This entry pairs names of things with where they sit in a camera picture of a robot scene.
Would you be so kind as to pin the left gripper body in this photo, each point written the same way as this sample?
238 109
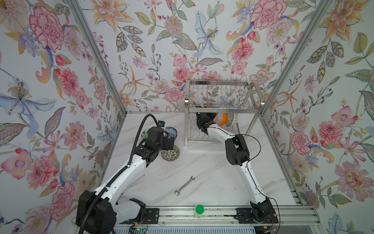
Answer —
164 144

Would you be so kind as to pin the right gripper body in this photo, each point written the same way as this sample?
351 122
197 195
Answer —
211 116

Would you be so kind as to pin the orange white bowl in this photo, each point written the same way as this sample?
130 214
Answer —
222 119

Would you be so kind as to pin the green geometric pattern bowl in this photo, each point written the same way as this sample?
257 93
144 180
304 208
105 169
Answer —
232 119

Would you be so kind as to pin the black floral pattern bowl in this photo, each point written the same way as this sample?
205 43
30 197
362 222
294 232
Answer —
215 120

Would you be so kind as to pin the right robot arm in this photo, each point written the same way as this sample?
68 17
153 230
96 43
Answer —
238 155

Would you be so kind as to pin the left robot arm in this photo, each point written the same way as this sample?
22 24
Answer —
99 211

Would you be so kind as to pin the steel two-tier dish rack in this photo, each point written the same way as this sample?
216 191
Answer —
221 96

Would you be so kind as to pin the green leaf pattern bowl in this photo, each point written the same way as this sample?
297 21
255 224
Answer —
144 134

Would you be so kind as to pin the blue floral bowl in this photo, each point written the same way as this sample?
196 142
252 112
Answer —
170 133

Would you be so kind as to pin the red pattern bowl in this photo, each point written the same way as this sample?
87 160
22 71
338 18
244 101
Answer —
171 155

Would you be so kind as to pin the steel open-end wrench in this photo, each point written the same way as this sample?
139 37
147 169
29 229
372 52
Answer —
178 192

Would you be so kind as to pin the green emergency stop button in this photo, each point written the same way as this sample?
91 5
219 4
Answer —
199 211

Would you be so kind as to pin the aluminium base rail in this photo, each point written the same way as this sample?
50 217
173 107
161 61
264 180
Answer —
228 216

